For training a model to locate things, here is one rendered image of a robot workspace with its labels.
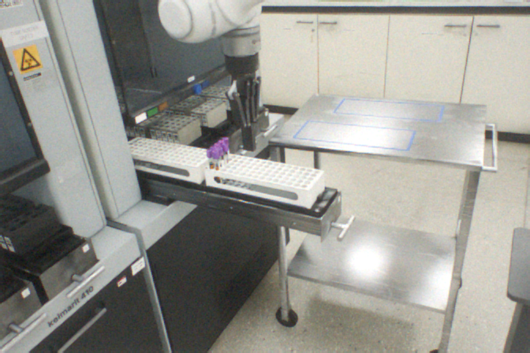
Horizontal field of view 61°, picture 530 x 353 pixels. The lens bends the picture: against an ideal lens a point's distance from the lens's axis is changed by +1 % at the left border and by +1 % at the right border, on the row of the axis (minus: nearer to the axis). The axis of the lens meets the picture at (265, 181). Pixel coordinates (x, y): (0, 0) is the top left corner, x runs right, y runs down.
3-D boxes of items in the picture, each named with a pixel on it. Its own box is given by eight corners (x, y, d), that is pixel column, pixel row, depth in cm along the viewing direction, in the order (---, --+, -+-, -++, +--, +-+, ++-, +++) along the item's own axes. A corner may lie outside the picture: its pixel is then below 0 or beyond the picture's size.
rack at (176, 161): (117, 169, 131) (113, 150, 128) (141, 154, 139) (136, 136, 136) (200, 187, 118) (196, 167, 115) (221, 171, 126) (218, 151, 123)
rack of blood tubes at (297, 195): (206, 189, 117) (202, 169, 114) (225, 172, 125) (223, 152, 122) (309, 213, 104) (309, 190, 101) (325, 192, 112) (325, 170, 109)
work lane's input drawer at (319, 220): (110, 189, 135) (102, 163, 130) (141, 169, 145) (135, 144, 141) (339, 249, 103) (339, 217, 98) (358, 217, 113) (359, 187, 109)
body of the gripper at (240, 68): (246, 59, 93) (249, 101, 98) (265, 49, 100) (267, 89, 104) (216, 56, 97) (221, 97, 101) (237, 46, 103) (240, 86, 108)
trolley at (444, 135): (274, 325, 179) (259, 139, 138) (311, 255, 215) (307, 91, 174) (456, 379, 154) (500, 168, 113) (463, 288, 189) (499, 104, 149)
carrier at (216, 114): (222, 117, 157) (220, 101, 154) (227, 118, 156) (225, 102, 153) (203, 129, 148) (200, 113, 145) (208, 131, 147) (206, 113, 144)
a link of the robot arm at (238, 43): (267, 22, 97) (269, 50, 100) (232, 20, 101) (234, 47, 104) (246, 31, 90) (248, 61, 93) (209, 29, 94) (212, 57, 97)
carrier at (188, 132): (196, 134, 145) (194, 117, 142) (202, 135, 145) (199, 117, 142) (175, 149, 137) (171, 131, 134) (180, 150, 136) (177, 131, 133)
